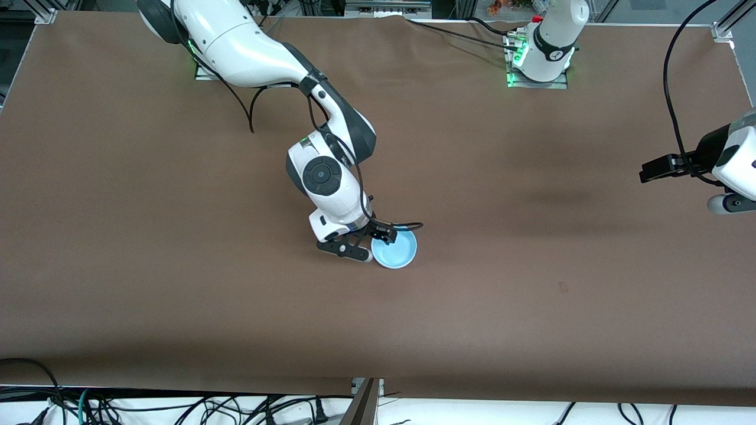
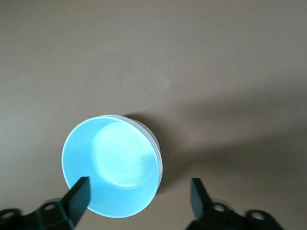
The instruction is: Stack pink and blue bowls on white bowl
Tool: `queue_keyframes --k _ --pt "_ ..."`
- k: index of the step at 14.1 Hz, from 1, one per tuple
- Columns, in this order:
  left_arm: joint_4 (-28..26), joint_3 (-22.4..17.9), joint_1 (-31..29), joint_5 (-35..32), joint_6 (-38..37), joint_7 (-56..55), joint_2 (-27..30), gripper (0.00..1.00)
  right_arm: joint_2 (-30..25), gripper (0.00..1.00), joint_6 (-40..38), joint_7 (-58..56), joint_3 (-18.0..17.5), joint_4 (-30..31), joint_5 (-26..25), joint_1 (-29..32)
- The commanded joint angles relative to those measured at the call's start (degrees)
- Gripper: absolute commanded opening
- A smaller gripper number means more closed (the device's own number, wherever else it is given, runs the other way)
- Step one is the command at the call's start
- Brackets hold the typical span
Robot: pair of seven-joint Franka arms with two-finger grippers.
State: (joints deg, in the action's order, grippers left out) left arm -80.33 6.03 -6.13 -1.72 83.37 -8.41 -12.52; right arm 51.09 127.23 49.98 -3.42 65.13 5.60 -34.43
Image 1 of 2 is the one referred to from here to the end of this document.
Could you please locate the brown table cover sheet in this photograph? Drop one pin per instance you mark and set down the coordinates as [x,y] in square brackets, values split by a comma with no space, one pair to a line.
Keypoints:
[531,265]

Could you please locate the grey metal rail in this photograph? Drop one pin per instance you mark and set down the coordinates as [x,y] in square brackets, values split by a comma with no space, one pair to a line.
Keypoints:
[387,7]

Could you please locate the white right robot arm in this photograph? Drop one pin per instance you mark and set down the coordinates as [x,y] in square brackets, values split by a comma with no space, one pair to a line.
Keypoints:
[236,47]

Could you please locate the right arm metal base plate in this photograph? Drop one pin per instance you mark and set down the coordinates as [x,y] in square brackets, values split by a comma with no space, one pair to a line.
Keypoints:
[207,72]

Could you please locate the grey slanted beam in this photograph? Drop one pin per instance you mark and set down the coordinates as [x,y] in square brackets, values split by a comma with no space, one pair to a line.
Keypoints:
[361,407]

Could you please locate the black power plug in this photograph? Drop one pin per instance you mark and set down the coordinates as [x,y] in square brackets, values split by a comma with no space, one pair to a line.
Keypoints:
[321,411]

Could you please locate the aluminium frame profile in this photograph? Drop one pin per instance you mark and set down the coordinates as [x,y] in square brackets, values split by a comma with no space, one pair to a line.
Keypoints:
[44,13]
[732,20]

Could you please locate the light blue bowl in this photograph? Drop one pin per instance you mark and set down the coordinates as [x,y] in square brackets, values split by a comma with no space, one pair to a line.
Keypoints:
[397,251]

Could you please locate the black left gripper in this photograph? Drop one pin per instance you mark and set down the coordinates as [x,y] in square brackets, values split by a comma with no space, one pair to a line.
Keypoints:
[701,153]

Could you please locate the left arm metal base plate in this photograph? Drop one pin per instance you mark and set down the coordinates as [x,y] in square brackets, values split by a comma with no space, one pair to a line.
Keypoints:
[517,79]

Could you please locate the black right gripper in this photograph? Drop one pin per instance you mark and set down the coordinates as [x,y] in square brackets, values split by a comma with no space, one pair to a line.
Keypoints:
[374,227]

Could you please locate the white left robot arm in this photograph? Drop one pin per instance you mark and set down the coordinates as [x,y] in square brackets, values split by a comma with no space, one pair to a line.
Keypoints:
[555,35]

